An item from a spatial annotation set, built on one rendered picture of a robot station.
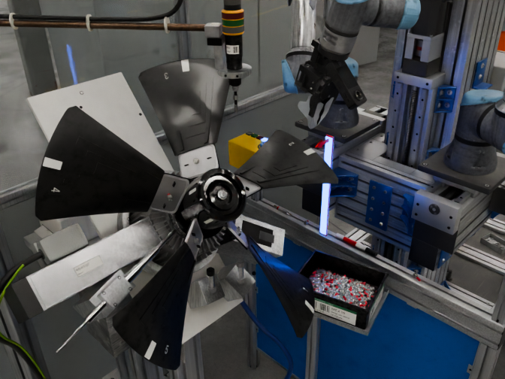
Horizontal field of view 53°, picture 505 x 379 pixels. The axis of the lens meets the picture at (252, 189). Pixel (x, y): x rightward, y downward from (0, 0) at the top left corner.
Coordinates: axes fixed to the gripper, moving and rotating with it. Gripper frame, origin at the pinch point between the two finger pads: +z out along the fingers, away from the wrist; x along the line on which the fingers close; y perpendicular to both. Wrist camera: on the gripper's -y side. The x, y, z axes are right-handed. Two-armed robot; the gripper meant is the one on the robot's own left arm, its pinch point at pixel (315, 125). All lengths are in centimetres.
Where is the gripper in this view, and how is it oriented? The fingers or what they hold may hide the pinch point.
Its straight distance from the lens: 126.9
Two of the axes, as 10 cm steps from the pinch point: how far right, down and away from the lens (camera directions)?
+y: -6.7, -6.0, 4.4
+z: -2.2, 7.2, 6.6
